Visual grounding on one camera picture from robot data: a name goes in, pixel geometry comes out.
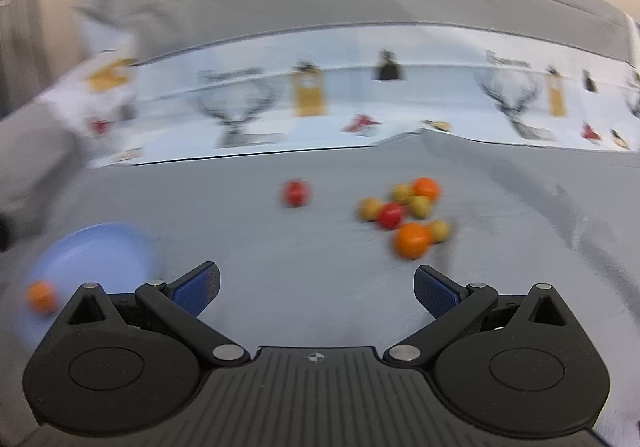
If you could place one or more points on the grey curtain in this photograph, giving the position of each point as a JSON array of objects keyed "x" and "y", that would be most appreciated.
[{"x": 17, "y": 27}]

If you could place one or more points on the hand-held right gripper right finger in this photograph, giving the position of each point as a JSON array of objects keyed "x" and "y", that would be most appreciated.
[{"x": 437, "y": 294}]

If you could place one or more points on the red tomato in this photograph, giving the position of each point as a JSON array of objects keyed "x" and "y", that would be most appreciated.
[
  {"x": 391, "y": 215},
  {"x": 296, "y": 193}
]

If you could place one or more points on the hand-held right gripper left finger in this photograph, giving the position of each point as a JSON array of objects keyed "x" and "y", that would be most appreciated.
[{"x": 197, "y": 289}]

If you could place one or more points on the yellow round fruit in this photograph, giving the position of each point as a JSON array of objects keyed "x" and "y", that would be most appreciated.
[
  {"x": 370, "y": 208},
  {"x": 401, "y": 192},
  {"x": 420, "y": 206},
  {"x": 440, "y": 230}
]

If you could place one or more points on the deer printed white cloth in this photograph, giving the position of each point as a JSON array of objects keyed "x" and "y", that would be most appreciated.
[{"x": 350, "y": 92}]

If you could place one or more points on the light blue plate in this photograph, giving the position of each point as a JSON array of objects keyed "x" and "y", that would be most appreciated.
[{"x": 100, "y": 257}]

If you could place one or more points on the orange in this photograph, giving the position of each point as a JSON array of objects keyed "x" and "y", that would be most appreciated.
[
  {"x": 425, "y": 188},
  {"x": 41, "y": 297},
  {"x": 412, "y": 240}
]

